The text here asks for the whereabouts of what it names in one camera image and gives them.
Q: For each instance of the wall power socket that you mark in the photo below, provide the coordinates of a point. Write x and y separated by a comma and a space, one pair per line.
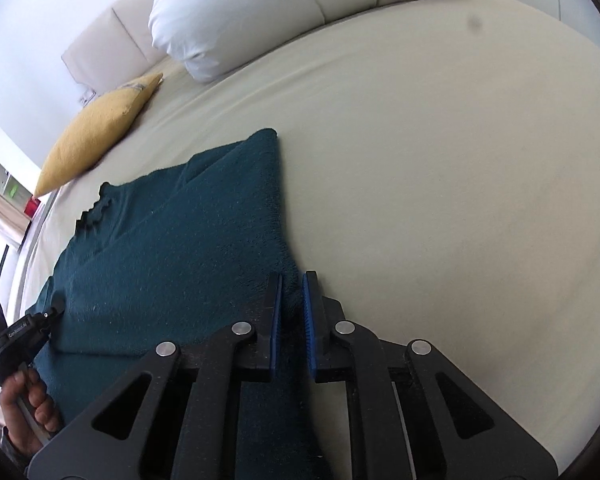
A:
87, 97

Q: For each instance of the red storage box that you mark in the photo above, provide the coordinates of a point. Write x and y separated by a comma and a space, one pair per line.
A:
31, 206

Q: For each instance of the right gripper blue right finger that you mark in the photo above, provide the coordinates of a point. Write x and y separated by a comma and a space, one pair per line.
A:
317, 328

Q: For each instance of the mustard yellow cushion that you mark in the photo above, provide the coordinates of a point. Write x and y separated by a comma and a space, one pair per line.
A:
91, 134

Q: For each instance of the white wall shelf unit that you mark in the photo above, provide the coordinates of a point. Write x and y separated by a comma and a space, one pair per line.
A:
13, 190

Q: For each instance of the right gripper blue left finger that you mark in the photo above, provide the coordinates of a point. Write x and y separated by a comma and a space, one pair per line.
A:
269, 327

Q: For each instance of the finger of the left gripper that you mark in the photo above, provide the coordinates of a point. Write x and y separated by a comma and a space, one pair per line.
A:
50, 315

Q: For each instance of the beige curtain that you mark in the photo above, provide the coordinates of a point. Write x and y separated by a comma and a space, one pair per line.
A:
13, 223

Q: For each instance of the person's left hand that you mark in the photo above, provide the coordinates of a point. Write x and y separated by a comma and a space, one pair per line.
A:
28, 410

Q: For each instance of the beige bed sheet mattress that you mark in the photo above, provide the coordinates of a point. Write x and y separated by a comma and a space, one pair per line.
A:
440, 169

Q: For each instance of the dark green knit sweater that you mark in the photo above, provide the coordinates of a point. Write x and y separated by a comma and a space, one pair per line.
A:
177, 255

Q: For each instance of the beige upholstered headboard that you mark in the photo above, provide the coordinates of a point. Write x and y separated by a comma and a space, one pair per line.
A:
115, 48

